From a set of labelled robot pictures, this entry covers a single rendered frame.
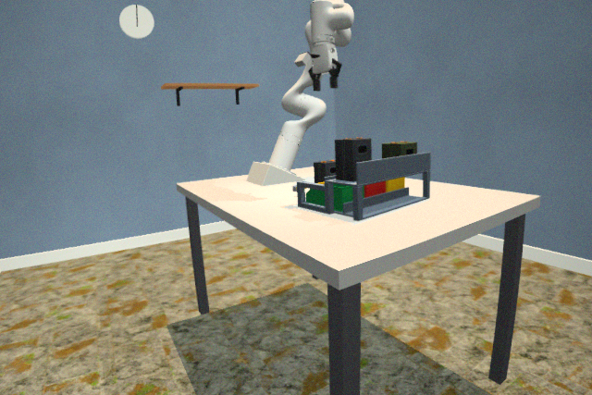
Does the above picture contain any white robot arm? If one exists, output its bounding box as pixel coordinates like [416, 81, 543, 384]
[262, 0, 354, 176]

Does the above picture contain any red bin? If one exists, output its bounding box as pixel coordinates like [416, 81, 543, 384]
[364, 181, 386, 198]

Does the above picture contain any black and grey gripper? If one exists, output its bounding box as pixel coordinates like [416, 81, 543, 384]
[308, 43, 342, 91]

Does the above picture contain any dark grey metal shelf rack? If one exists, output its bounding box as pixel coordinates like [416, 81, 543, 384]
[292, 152, 430, 221]

